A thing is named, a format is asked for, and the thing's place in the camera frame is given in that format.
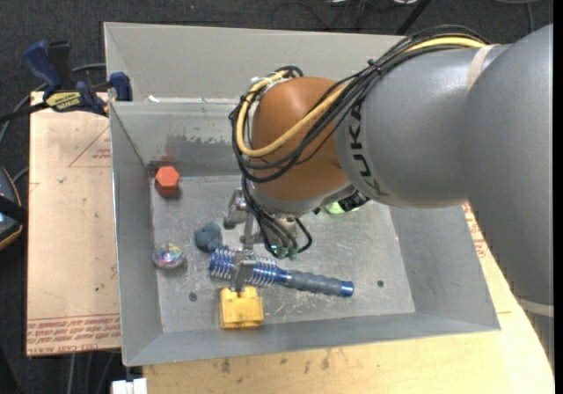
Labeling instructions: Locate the brown cardboard board, red print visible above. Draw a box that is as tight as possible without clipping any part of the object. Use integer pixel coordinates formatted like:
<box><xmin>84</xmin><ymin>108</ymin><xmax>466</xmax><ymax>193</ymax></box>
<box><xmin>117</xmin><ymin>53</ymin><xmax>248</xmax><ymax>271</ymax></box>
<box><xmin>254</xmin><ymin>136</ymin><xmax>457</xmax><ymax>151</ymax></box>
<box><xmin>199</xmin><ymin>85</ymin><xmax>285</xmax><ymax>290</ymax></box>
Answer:
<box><xmin>26</xmin><ymin>91</ymin><xmax>514</xmax><ymax>358</ymax></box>

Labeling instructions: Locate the grey metal bin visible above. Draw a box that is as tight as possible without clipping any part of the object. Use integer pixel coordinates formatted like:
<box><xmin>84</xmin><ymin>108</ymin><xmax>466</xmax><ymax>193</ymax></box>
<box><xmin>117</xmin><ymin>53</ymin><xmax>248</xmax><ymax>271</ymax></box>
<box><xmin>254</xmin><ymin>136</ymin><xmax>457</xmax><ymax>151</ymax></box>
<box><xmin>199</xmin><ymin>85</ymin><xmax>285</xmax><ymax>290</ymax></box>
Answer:
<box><xmin>103</xmin><ymin>21</ymin><xmax>501</xmax><ymax>368</ymax></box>

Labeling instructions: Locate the red hexagonal block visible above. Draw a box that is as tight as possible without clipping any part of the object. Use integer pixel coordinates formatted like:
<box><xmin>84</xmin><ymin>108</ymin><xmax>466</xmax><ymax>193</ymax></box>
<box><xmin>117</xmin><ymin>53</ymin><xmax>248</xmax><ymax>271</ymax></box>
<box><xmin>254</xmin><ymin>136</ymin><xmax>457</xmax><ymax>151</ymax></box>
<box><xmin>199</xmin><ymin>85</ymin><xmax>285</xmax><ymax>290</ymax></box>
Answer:
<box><xmin>154</xmin><ymin>165</ymin><xmax>182</xmax><ymax>198</ymax></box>

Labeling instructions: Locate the yellow toy block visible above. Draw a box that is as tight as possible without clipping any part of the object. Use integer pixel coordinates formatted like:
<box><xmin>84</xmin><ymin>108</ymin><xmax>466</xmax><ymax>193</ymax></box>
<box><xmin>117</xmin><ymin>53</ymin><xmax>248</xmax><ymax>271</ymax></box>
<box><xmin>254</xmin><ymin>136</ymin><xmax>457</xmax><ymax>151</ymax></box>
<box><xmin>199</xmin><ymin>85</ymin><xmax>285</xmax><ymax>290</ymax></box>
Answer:
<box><xmin>218</xmin><ymin>286</ymin><xmax>266</xmax><ymax>332</ymax></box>

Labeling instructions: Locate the blue brush with grey handle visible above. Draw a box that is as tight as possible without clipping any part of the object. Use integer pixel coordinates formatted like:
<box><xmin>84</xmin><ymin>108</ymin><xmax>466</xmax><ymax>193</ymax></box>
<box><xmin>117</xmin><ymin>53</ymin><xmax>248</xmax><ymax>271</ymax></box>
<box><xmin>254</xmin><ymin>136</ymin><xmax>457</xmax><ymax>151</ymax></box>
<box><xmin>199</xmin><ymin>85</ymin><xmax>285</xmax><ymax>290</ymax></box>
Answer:
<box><xmin>207</xmin><ymin>246</ymin><xmax>355</xmax><ymax>298</ymax></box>

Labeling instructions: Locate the dark teal soft toy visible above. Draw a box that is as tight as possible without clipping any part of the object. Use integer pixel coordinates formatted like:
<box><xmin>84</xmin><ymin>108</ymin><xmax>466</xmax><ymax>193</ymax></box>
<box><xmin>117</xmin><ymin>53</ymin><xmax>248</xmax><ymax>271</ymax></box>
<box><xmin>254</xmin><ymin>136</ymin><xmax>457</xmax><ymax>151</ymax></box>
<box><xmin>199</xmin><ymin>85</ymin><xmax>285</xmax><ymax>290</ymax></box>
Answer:
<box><xmin>193</xmin><ymin>220</ymin><xmax>226</xmax><ymax>253</ymax></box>

